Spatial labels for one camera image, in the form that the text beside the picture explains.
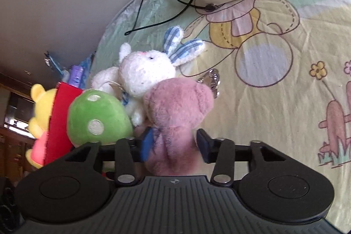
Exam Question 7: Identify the printed bed sheet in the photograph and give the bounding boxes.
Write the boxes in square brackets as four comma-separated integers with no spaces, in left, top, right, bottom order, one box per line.
[90,0,351,232]

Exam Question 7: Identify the white rabbit plush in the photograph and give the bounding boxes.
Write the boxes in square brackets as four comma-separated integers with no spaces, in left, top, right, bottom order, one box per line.
[118,26,207,127]

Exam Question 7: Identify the metal keychain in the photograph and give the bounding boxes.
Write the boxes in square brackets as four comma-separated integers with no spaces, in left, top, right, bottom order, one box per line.
[197,69,222,100]

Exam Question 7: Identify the green mushroom plush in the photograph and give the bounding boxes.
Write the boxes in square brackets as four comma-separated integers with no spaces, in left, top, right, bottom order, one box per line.
[66,89,135,148]

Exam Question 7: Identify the wooden cabinet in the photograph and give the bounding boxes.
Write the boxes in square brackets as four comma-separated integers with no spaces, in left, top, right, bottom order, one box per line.
[0,72,36,177]

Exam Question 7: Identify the red cardboard box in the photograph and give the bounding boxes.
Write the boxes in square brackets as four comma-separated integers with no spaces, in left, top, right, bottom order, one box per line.
[44,82,84,166]

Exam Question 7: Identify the pink teddy bear plush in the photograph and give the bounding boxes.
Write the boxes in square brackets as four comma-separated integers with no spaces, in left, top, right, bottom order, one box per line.
[143,78,215,177]

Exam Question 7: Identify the white fluffy plush toy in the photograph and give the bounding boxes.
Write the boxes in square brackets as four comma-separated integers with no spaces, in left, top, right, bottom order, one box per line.
[90,66,124,97]

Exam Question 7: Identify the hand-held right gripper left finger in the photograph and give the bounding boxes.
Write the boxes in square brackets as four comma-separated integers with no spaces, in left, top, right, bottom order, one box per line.
[64,127,154,187]

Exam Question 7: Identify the purple tissue pack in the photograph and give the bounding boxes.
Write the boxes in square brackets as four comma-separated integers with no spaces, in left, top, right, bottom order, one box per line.
[68,65,84,85]

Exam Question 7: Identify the black cable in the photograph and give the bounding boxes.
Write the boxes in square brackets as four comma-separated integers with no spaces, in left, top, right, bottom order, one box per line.
[124,0,220,36]

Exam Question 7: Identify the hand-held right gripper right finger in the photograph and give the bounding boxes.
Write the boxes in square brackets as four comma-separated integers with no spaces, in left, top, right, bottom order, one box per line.
[196,128,287,187]

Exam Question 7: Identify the blue pack in plastic bag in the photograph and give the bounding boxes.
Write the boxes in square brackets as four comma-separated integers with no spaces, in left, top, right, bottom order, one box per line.
[44,51,69,78]

